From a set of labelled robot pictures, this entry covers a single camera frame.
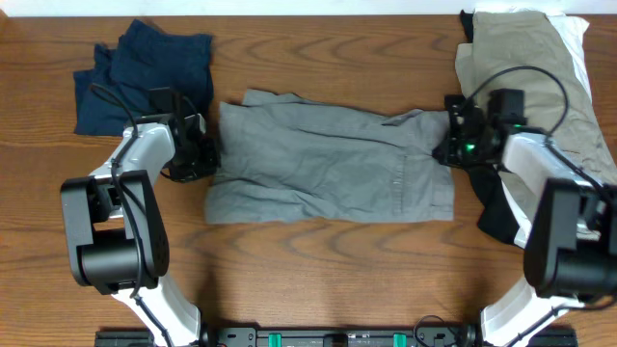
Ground grey shorts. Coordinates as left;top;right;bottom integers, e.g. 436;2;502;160
204;90;454;225

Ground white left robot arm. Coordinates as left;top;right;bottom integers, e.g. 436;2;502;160
61;115;210;346

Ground black garment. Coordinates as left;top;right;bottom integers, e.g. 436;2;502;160
458;9;522;246

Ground khaki beige shorts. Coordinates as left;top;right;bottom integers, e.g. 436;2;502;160
454;10;617;223

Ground navy blue folded shorts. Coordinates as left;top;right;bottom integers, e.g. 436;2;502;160
73;19;213;136

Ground white garment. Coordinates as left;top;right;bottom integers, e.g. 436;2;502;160
474;3;593;250

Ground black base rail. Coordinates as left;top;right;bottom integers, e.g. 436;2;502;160
94;322;579;347

